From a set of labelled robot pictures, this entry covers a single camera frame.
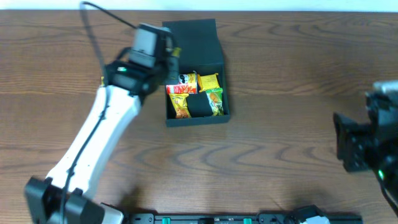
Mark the yellow orange snack packet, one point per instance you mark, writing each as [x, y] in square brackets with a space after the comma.
[179, 102]

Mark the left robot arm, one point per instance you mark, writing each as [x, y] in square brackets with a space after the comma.
[65, 195]

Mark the yellow square snack packet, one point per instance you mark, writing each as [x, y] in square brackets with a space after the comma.
[208, 82]

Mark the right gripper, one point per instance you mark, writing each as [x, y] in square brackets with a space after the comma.
[355, 141]

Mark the red Pringles can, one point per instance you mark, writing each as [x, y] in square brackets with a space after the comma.
[187, 83]

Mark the green yellow snack packet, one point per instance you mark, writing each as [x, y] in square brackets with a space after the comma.
[215, 101]

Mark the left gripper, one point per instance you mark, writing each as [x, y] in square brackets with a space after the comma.
[174, 65]

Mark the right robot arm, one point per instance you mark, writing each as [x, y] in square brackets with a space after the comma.
[387, 174]

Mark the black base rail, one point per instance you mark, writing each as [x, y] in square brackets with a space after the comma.
[262, 218]

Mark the dark green box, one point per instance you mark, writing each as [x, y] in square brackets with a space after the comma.
[201, 52]

